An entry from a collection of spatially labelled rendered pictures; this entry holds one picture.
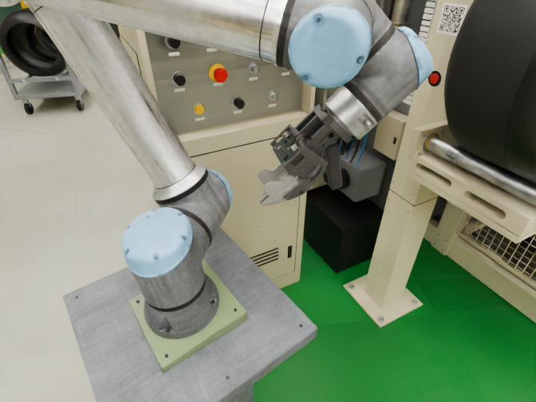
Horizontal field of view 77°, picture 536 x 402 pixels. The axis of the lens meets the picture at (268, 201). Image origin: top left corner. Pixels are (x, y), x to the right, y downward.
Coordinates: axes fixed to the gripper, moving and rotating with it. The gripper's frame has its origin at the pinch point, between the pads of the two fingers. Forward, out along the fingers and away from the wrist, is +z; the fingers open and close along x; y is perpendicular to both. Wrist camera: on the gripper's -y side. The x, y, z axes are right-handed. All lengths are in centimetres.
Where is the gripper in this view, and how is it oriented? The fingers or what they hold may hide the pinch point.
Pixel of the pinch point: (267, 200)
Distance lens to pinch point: 67.6
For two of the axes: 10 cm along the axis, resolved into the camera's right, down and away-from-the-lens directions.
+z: -7.0, 6.4, 3.1
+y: -6.4, -3.6, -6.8
